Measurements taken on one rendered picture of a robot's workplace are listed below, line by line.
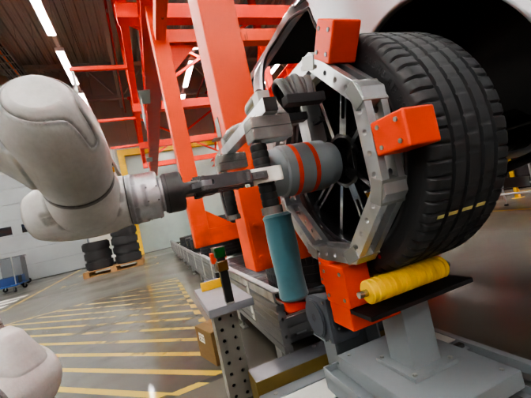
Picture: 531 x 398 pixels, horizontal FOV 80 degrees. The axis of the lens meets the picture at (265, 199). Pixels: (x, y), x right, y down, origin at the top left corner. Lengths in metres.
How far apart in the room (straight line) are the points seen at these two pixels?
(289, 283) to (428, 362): 0.45
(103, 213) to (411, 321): 0.83
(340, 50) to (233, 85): 0.68
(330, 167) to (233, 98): 0.65
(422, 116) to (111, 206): 0.55
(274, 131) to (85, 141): 0.36
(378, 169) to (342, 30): 0.32
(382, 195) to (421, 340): 0.52
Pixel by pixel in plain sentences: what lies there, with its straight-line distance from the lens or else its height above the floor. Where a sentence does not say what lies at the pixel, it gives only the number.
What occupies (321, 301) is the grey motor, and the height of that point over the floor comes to 0.39.
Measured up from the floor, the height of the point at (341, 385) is 0.15.
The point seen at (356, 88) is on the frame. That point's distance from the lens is 0.71.
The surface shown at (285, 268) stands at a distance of 0.95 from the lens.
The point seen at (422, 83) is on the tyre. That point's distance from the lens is 0.74.
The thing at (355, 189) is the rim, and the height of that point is 0.76.
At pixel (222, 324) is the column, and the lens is 1.44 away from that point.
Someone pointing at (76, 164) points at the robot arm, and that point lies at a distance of 0.46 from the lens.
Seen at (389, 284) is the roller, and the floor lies 0.52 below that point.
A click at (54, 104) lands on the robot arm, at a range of 0.44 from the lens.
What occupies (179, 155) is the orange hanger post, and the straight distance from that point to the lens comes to 3.25.
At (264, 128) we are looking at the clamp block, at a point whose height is 0.92.
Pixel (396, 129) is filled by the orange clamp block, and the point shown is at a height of 0.85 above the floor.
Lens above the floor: 0.76
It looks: 2 degrees up
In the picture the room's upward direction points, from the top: 12 degrees counter-clockwise
